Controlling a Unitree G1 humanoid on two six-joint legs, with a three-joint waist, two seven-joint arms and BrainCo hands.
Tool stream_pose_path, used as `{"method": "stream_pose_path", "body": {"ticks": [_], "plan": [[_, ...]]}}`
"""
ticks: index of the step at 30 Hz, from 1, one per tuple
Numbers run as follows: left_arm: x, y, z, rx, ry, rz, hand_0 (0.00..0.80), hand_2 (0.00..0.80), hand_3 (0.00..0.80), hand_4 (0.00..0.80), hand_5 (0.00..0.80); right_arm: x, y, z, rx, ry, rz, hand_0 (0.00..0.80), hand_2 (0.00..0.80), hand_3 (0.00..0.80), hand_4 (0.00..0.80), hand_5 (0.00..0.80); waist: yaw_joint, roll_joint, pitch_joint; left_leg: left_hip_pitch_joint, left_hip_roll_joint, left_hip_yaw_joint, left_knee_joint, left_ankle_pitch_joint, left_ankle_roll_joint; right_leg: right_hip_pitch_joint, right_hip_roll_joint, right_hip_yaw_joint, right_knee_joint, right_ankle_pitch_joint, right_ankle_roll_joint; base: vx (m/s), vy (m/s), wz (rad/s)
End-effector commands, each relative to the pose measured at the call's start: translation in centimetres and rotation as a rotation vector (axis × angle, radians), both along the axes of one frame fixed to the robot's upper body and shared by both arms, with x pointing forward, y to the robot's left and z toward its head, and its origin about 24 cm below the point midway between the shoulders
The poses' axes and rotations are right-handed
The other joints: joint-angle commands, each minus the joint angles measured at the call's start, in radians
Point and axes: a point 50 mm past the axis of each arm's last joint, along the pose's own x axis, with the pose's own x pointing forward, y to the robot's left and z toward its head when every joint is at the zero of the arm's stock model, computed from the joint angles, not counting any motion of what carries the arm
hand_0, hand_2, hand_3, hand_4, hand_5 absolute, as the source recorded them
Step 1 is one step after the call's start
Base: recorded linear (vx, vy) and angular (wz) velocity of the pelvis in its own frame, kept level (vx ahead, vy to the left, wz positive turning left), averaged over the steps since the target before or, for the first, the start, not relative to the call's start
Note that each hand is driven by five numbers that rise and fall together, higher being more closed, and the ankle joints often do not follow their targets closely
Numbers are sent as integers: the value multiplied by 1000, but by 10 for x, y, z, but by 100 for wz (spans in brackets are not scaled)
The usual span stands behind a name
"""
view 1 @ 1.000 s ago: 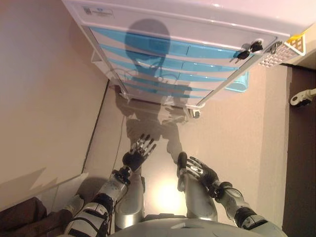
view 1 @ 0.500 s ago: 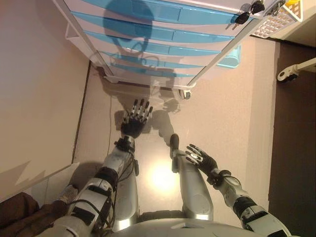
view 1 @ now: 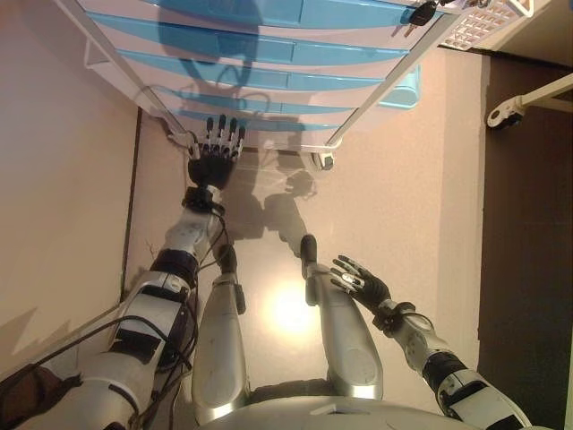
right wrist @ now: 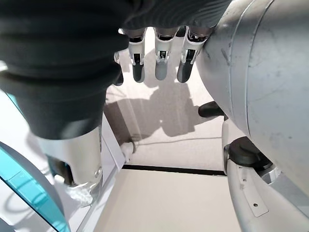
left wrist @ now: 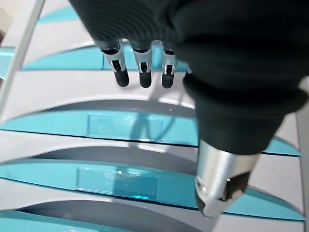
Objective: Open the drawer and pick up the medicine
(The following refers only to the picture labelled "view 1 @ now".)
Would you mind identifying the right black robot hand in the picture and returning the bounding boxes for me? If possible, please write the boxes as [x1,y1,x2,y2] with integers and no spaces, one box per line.
[329,254,393,314]

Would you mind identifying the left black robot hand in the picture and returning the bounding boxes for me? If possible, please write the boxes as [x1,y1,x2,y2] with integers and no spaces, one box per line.
[187,114,247,189]

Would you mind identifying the right silver robot leg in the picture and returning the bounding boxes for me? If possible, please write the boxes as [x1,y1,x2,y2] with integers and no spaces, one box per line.
[298,233,385,400]

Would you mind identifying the silver robot leg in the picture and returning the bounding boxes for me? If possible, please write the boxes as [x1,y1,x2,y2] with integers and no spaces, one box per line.
[191,244,252,425]
[298,233,385,400]

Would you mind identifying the silver robot torso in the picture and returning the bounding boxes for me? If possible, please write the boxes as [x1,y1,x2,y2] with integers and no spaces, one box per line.
[196,393,511,430]

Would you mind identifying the left silver robot leg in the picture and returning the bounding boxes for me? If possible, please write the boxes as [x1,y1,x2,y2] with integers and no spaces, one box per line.
[191,244,252,425]

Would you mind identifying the white side bin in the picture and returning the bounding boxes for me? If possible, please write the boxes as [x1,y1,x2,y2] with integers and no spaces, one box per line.
[82,38,118,69]

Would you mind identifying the light blue waste bin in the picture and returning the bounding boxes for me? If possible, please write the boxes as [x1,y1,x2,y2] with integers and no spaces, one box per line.
[378,64,424,111]

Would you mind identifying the white medical cart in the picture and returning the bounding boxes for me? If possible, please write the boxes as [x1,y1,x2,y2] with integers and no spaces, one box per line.
[56,0,449,174]

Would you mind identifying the black key bunch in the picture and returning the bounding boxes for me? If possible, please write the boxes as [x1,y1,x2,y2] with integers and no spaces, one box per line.
[400,0,438,37]

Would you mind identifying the white lattice basket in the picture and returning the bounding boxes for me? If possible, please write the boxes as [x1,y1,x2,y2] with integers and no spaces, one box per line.
[440,0,536,53]

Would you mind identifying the brown trouser leg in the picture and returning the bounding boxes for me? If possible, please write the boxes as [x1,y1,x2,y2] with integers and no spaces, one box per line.
[0,362,84,430]

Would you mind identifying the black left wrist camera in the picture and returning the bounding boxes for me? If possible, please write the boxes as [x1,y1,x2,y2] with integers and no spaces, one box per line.
[183,185,225,211]

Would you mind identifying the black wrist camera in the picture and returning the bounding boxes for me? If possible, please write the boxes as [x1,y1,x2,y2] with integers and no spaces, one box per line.
[183,185,225,211]
[373,302,417,337]

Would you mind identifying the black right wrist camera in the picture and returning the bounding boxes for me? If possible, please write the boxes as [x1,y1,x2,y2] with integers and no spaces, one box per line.
[373,302,417,337]

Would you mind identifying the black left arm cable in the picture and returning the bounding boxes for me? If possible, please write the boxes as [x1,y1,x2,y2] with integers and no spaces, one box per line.
[0,210,230,430]

